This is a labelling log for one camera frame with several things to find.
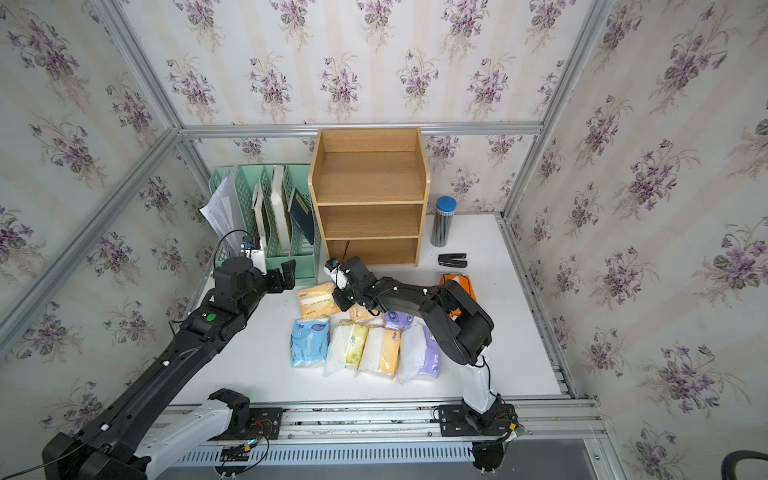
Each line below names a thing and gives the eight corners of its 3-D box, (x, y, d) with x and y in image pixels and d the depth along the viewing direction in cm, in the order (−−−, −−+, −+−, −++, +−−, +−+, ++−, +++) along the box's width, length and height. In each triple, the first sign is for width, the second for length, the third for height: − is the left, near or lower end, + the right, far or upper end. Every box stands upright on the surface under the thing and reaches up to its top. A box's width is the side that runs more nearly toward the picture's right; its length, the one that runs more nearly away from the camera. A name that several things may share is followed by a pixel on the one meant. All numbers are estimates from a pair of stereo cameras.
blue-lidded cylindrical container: (431, 247, 112) (439, 210, 97) (429, 232, 117) (436, 195, 102) (448, 247, 112) (458, 210, 97) (445, 232, 117) (454, 195, 102)
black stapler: (439, 267, 107) (440, 263, 105) (437, 257, 110) (438, 253, 108) (466, 267, 107) (468, 263, 106) (464, 257, 110) (466, 253, 109)
